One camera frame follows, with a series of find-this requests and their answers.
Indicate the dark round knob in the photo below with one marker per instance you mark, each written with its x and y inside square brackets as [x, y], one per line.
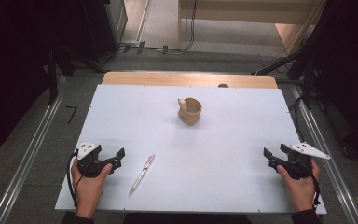
[223, 85]

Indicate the metal floor rail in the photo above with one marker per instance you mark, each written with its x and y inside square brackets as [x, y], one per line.
[28, 155]
[329, 174]

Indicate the black curtain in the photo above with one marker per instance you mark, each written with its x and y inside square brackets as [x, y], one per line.
[351, 77]
[18, 62]

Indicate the light wooden furniture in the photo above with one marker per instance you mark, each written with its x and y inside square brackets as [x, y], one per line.
[248, 11]

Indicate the beige cup with animal figure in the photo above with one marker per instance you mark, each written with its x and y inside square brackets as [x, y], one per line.
[190, 113]

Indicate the person's right hand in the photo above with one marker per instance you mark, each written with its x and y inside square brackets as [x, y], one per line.
[300, 189]

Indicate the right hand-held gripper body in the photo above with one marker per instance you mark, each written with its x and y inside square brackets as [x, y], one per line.
[298, 160]

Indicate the wooden table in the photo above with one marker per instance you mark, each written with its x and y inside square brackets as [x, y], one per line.
[167, 79]

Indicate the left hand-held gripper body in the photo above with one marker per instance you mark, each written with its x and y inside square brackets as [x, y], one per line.
[88, 160]

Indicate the white and pink pen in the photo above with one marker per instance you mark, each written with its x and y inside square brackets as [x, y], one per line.
[142, 174]

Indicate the black metal stand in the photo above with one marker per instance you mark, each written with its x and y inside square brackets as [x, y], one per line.
[53, 77]
[301, 62]

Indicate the person's left hand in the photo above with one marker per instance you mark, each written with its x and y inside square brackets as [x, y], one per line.
[88, 189]

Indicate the person's lap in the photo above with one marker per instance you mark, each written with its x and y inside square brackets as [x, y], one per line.
[186, 218]

